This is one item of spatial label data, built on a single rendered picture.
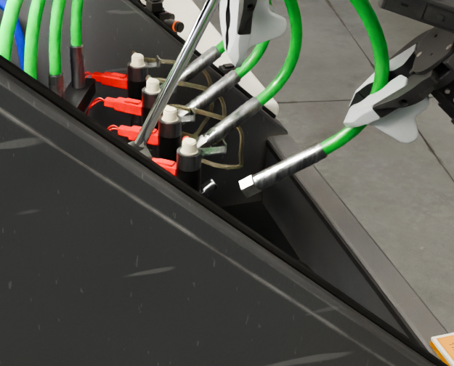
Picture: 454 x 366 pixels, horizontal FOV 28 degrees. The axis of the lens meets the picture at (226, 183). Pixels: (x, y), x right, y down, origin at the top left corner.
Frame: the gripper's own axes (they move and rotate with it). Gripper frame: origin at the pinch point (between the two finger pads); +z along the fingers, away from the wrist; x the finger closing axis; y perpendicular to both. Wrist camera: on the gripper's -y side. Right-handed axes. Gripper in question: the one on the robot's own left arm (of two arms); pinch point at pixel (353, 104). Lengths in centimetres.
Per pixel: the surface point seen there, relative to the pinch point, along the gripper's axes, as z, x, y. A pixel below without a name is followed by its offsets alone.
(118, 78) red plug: 36.4, 18.7, -12.9
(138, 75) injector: 33.1, 18.3, -11.6
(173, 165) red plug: 23.1, 0.1, -5.2
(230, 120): 21.3, 10.7, -2.0
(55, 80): 31.8, 6.5, -20.2
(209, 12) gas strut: -13.1, -23.1, -21.3
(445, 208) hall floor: 108, 154, 120
